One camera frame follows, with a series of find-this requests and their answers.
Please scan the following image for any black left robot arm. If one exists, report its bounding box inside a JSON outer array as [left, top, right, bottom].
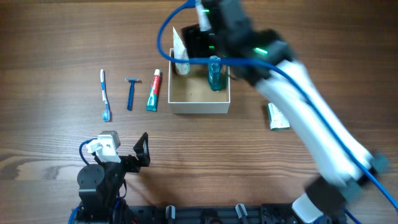
[[68, 131, 150, 224]]

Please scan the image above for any blue white toothbrush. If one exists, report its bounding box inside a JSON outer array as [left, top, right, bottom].
[[99, 69, 111, 122]]

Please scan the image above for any Colgate toothpaste tube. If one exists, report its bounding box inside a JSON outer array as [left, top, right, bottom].
[[146, 69, 162, 111]]

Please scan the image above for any green white soap packet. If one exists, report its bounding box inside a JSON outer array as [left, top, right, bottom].
[[267, 103, 290, 131]]

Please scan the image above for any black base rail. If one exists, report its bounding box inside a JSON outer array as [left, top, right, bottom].
[[130, 204, 299, 224]]

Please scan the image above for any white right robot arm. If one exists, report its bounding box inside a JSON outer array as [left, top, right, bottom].
[[182, 24, 388, 223]]

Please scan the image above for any blue Listerine mouthwash bottle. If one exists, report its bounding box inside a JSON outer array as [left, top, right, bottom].
[[208, 55, 224, 91]]

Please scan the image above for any white cardboard box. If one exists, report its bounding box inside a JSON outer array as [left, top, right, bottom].
[[168, 62, 231, 114]]

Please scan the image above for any white lotion tube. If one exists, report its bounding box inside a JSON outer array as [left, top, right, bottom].
[[173, 27, 190, 75]]

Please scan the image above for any blue disposable razor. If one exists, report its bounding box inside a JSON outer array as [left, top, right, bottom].
[[125, 78, 140, 111]]

